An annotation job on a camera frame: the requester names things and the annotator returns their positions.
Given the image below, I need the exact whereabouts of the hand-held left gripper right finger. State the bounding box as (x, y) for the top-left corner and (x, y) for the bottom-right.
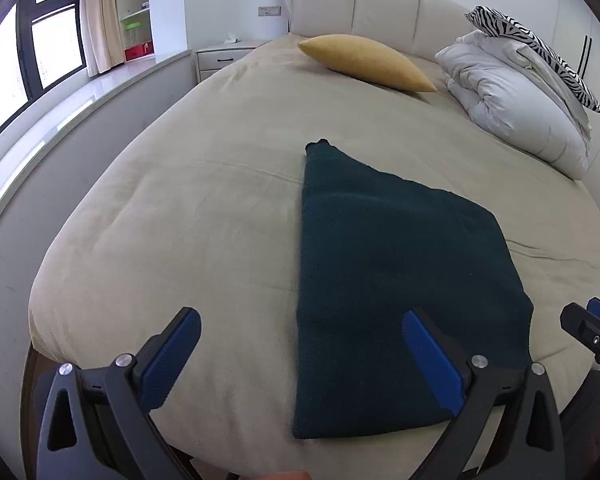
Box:
(401, 308), (567, 480)

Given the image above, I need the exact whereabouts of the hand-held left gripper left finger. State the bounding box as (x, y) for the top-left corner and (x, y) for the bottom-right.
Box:
(36, 307), (202, 480)

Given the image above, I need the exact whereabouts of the dark green knit garment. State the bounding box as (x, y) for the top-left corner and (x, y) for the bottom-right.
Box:
(292, 139), (535, 441)

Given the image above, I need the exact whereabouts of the beige bed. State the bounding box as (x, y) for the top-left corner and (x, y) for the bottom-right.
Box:
(27, 34), (600, 476)

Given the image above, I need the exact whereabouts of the white duvet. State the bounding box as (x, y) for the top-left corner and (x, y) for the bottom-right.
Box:
(435, 30), (593, 181)

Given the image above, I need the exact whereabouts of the white window ledge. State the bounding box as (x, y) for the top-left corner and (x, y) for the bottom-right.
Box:
(0, 50), (199, 341)

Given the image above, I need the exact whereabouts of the zebra print pillow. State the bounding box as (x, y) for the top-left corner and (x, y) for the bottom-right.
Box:
(465, 6), (600, 115)

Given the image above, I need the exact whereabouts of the cream nightstand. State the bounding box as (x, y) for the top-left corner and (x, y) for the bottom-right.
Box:
(195, 41), (267, 83)

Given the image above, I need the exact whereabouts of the yellow pillow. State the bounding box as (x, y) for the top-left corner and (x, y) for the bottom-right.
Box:
(298, 34), (438, 94)

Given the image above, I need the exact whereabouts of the red box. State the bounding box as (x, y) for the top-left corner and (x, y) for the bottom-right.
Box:
(124, 42), (155, 62)

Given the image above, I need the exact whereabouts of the green lidded clear container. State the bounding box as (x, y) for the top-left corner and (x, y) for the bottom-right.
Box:
(121, 20), (144, 48)

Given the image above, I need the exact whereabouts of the black framed window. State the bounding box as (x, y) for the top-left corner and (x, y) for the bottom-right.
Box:
(0, 0), (89, 157)

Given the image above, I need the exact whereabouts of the beige curtain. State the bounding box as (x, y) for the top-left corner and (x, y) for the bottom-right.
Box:
(80, 0), (126, 79)

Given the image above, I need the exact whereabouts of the cream padded headboard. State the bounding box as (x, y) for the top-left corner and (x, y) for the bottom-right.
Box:
(280, 0), (486, 61)

